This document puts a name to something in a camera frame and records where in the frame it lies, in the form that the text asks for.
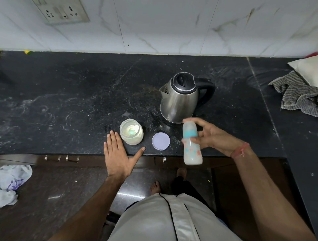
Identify person's right hand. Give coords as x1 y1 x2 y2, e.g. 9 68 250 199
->
182 118 239 157

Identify person's left hand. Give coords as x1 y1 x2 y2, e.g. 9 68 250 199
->
104 130 146 178

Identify baby bottle with teal ring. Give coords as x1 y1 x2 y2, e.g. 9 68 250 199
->
182 121 203 166

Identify person's right forearm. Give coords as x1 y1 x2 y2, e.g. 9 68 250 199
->
231 145 318 241

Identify person's left forearm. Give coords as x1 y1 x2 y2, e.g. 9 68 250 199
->
48 174 128 241

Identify open jar of white powder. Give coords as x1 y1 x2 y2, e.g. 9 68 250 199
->
119 119 144 145

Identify dark wooden cabinet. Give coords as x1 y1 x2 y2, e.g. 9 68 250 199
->
0 154 289 175

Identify round pale jar lid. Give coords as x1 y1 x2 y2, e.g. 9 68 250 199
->
152 132 171 151

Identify stainless steel electric kettle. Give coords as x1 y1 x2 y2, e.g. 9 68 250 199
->
159 72 216 124

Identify person's left foot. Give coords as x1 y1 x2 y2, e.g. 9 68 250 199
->
150 181 162 197

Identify red thread wristband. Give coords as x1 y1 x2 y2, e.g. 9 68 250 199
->
231 142 250 159

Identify person's black trousers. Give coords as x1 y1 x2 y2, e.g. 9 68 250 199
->
171 175 200 197

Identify person's white shirt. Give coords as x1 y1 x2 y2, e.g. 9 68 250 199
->
108 193 242 241

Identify white plastic bag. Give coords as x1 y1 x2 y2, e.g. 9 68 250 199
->
0 164 33 208

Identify grey striped cloth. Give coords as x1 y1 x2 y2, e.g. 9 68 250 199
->
268 70 318 117

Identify white pillow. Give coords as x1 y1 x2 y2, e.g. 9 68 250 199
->
288 55 318 87

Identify wall socket switch plate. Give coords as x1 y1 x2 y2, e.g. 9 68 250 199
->
32 0 90 25

